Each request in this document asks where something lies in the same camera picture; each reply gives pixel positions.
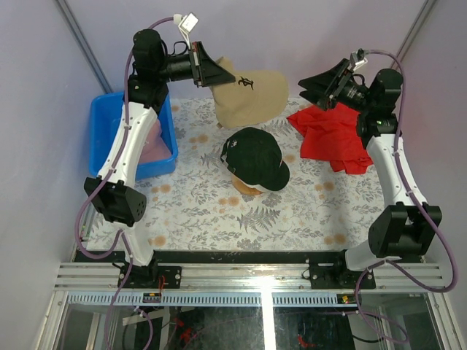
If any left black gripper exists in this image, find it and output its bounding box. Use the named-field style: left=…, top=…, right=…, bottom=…
left=153, top=39, right=233, bottom=85

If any blue plastic bin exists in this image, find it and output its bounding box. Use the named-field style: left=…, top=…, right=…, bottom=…
left=88, top=92, right=178, bottom=181

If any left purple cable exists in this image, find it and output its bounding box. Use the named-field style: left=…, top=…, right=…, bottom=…
left=74, top=16, right=183, bottom=350

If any wooden hat stand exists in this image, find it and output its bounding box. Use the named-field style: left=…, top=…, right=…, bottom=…
left=231, top=176, right=263, bottom=196

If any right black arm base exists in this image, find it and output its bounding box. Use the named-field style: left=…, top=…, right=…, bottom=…
left=308, top=250, right=362, bottom=290

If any pink cap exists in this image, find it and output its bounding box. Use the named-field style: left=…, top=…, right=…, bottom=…
left=139, top=120, right=172, bottom=164

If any dark green cap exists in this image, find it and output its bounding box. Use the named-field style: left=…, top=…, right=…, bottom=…
left=220, top=127, right=290, bottom=192

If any purple cable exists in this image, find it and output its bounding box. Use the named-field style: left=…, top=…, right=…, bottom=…
left=74, top=16, right=183, bottom=350
left=353, top=49, right=459, bottom=343

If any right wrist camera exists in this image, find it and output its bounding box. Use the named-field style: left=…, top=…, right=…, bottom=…
left=349, top=48, right=368, bottom=73

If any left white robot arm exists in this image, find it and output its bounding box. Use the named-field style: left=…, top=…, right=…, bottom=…
left=85, top=28, right=235, bottom=288

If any khaki cap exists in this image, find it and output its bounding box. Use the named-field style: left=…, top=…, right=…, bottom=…
left=211, top=56, right=289, bottom=129

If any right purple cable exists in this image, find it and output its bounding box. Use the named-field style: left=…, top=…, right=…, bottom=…
left=353, top=49, right=459, bottom=343

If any aluminium rail frame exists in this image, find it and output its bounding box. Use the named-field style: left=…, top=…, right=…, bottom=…
left=36, top=251, right=466, bottom=349

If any red cloth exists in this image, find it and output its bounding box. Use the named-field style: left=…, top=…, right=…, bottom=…
left=287, top=104, right=373, bottom=175

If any floral table mat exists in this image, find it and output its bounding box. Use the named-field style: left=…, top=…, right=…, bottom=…
left=85, top=96, right=417, bottom=253

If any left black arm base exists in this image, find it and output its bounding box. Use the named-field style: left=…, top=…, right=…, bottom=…
left=112, top=262, right=182, bottom=290

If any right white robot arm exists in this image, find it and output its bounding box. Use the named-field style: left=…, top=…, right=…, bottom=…
left=298, top=59, right=442, bottom=288

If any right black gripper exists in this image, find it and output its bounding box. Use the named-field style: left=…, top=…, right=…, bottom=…
left=298, top=59, right=374, bottom=114

